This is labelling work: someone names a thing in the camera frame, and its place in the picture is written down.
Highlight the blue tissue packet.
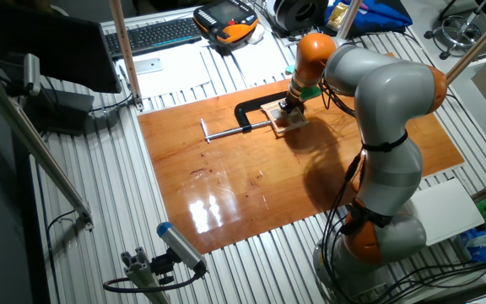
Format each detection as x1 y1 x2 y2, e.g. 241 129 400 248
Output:
457 226 486 263

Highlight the aluminium profile stand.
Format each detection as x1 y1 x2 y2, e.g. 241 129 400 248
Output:
120 247 171 304

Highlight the wooden frame post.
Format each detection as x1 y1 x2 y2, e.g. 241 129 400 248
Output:
108 0 145 111
445 2 486 85
335 0 363 41

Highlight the glossy wooden board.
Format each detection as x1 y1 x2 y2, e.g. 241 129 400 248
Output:
137 78 467 256

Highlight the black computer monitor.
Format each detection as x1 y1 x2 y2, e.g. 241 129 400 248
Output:
0 0 122 95

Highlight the grey depth camera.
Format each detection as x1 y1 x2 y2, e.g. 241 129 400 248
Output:
22 52 42 97

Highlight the black camera cable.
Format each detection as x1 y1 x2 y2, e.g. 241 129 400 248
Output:
102 269 204 295

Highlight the black filament spool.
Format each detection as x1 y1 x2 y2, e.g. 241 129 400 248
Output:
273 0 331 38

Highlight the silver smartphone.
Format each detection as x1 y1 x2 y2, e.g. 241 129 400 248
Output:
132 57 164 76

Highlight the metal stool base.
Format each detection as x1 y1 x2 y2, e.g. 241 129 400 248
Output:
423 0 486 61

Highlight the white paper sheet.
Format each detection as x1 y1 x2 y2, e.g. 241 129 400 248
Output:
225 31 294 84
116 48 213 100

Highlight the miniature wooden window frame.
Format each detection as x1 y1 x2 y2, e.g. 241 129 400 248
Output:
260 99 311 137

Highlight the black metal C-clamp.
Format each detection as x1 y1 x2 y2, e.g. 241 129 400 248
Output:
199 91 306 144

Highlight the black camera bracket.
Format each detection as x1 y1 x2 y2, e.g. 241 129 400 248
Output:
149 248 177 286

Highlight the dark metal bar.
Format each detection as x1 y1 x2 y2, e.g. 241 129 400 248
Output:
413 289 486 304

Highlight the blue cloth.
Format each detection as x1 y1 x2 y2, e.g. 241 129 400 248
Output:
323 0 413 38

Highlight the white flat board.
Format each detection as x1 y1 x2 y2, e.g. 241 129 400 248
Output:
405 176 486 247

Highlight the silver camera with blue cap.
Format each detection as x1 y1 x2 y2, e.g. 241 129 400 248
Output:
156 221 208 276

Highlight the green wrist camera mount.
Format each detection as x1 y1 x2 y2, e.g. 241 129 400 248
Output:
284 64 323 102

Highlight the yellow packet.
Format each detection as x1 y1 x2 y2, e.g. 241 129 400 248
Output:
327 2 349 31

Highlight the black equipment box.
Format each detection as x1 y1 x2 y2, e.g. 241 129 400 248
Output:
25 86 95 137

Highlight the orange and black teach pendant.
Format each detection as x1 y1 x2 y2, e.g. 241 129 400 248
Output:
192 0 260 47

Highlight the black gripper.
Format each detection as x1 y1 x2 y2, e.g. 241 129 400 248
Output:
278 95 305 115

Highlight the black computer keyboard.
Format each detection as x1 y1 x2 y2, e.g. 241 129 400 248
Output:
104 16 204 59

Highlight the diagonal aluminium bar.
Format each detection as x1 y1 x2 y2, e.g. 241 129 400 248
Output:
0 57 95 231

